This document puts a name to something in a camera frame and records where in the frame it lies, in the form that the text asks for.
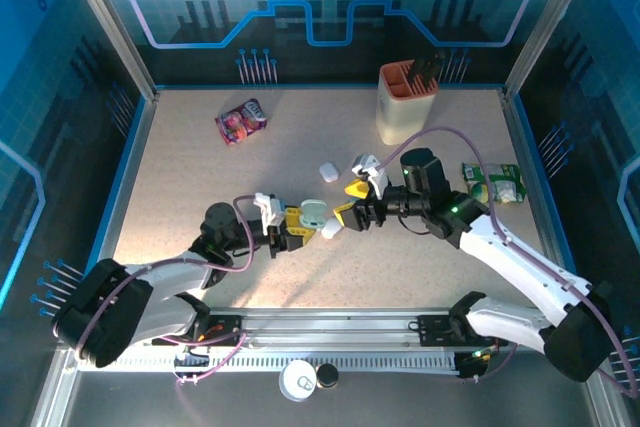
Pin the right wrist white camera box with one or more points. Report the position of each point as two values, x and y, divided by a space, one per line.
370 172

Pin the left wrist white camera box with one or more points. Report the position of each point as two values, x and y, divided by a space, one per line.
270 209

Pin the pink snack bag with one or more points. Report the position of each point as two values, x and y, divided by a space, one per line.
241 122

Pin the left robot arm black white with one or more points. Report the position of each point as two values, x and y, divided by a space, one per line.
170 274

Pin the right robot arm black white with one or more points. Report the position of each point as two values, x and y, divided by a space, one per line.
515 257

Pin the white tin can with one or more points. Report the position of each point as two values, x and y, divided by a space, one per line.
298 381

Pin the white earbud charging case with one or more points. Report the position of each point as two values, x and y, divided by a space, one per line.
328 172
330 230

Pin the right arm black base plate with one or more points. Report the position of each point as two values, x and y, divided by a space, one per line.
435 332

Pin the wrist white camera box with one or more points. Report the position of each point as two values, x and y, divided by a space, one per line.
270 209
370 172

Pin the pale green earbud charging case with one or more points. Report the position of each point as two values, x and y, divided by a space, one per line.
314 209

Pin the beige utensil holder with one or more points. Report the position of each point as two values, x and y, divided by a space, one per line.
402 117

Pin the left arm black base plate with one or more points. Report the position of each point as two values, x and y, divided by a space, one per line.
225 334

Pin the aluminium frame post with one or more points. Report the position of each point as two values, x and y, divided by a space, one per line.
111 22
547 22

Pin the green snack bag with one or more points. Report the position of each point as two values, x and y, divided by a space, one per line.
505 182

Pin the aluminium mounting rail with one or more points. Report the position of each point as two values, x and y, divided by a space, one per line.
325 327

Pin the black round cap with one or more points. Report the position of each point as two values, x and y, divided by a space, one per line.
327 376

